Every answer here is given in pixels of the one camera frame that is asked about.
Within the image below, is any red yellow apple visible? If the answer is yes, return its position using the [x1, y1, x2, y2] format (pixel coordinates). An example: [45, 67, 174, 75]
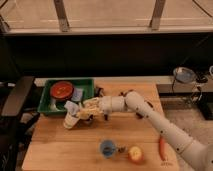
[128, 146, 143, 164]

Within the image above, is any small dark toy piece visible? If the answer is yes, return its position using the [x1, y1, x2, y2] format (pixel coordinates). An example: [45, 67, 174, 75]
[117, 146, 126, 153]

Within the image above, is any orange carrot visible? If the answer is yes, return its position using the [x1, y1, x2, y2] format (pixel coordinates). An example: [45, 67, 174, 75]
[159, 136, 166, 161]

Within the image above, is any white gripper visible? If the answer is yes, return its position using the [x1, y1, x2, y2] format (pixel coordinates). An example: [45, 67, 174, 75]
[77, 98, 101, 119]

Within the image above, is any blue cup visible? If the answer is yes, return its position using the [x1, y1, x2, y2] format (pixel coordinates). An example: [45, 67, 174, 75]
[99, 140, 117, 158]

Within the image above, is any red bowl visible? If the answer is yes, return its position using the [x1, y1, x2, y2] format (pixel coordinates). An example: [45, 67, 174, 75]
[50, 81, 74, 100]

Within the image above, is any black handled knife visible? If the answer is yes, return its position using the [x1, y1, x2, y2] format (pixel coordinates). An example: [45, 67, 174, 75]
[95, 86, 108, 121]

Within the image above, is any black rectangular block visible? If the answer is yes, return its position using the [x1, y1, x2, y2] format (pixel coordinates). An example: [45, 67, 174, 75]
[136, 101, 153, 119]

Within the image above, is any metal cup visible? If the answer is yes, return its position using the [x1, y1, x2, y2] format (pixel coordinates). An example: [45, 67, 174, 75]
[82, 117, 94, 126]

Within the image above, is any white crumpled cloth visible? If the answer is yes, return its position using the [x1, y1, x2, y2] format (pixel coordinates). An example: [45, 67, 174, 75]
[63, 101, 80, 129]

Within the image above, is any metal bowl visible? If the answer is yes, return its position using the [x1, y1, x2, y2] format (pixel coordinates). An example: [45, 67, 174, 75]
[173, 67, 196, 84]

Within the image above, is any black office chair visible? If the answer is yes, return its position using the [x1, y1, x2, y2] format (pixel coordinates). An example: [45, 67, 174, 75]
[0, 76, 35, 171]

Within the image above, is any red grape bunch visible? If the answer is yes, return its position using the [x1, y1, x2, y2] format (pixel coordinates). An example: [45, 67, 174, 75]
[119, 89, 134, 97]

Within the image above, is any green plastic tray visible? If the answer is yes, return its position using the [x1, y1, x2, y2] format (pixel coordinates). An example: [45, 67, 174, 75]
[38, 78, 94, 115]

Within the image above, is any yellow banana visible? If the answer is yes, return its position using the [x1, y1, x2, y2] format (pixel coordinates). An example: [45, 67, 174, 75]
[77, 108, 98, 120]

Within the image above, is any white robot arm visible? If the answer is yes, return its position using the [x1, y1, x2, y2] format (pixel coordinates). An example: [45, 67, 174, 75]
[79, 90, 213, 171]

